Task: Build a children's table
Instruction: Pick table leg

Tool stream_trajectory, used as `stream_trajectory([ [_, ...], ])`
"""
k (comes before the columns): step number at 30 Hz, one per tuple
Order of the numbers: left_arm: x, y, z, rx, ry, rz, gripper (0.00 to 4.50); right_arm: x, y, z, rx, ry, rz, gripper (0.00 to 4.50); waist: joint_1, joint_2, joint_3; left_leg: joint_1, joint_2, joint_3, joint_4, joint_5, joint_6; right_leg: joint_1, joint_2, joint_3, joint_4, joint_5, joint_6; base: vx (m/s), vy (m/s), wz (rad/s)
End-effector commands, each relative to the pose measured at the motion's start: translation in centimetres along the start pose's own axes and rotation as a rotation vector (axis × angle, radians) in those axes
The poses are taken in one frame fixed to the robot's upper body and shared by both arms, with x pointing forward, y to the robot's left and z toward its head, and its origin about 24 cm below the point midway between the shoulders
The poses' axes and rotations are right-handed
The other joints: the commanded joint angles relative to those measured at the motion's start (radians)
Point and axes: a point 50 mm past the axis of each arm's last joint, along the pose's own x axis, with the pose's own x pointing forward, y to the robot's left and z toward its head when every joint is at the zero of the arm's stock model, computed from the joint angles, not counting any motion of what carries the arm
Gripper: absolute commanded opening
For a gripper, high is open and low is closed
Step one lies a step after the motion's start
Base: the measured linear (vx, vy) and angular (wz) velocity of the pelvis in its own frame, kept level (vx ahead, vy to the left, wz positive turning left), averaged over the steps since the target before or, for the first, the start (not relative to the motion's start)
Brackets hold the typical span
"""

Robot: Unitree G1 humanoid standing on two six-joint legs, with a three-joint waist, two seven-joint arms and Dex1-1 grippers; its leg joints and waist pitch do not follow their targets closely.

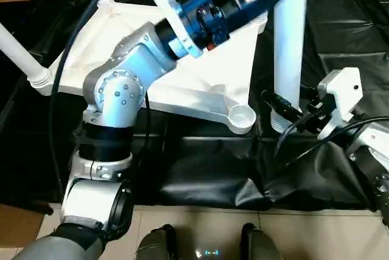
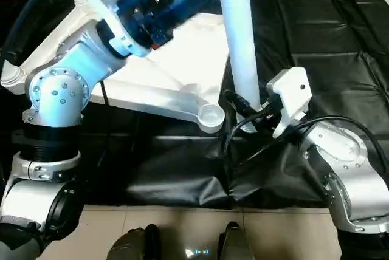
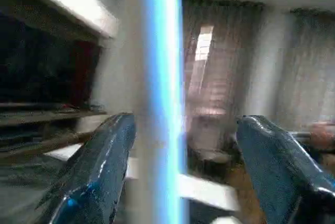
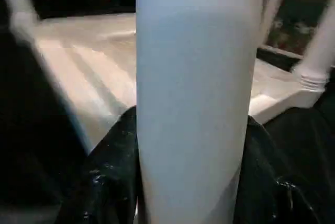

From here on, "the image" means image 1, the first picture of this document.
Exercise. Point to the black mat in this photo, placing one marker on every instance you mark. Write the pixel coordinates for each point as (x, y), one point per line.
(212, 166)

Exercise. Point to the white plastic table top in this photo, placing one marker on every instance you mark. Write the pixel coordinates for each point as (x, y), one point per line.
(212, 68)

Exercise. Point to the brown cardboard sheet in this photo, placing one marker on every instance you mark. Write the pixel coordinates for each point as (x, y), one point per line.
(18, 226)

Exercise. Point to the dark left robot foot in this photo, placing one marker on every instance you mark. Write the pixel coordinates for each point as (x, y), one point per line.
(155, 243)

